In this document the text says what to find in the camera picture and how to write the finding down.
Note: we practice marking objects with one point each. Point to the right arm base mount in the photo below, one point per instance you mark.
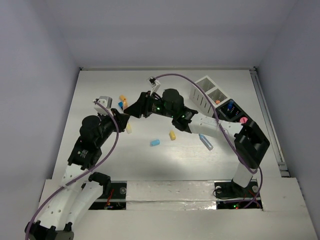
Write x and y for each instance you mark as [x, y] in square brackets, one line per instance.
[230, 196]

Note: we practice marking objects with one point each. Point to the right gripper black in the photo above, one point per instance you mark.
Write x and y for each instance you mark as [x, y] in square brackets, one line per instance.
[142, 105]

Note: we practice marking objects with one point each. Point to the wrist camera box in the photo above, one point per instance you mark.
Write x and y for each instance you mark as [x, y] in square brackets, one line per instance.
[155, 85]
[105, 101]

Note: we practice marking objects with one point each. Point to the yellow marker pen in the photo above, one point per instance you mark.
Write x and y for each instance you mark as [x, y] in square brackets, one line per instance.
[128, 128]

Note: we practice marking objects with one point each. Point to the pink round cap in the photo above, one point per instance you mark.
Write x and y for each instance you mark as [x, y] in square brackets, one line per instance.
[243, 120]

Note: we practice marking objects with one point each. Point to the white slotted organizer box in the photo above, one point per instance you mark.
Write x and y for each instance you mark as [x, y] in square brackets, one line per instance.
[213, 92]

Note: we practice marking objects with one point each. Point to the yellow marker cap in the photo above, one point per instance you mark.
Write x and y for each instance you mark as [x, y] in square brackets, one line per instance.
[172, 135]

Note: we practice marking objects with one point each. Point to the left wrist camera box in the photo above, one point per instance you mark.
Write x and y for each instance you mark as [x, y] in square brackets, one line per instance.
[105, 101]

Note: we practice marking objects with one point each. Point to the black highlighter blue cap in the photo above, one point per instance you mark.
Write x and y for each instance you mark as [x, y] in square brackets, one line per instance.
[121, 105]

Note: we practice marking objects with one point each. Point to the black slotted organizer box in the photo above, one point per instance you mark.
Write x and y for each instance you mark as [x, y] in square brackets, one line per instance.
[233, 115]

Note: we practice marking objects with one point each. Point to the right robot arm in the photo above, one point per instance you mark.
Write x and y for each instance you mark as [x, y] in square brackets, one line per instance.
[246, 139]

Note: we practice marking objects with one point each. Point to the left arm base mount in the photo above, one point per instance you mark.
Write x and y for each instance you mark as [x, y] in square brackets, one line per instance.
[113, 195]

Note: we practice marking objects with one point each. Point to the light blue marker pen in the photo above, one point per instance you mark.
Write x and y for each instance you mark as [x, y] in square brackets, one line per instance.
[205, 141]

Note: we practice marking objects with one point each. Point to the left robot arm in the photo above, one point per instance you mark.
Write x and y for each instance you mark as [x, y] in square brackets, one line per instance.
[81, 185]

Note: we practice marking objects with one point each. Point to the light blue marker cap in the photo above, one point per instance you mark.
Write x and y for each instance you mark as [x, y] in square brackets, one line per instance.
[155, 142]

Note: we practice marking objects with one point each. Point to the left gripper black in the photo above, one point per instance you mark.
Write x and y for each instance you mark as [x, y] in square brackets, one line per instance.
[116, 117]

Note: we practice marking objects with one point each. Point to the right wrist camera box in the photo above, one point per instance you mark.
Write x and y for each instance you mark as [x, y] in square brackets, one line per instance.
[155, 85]

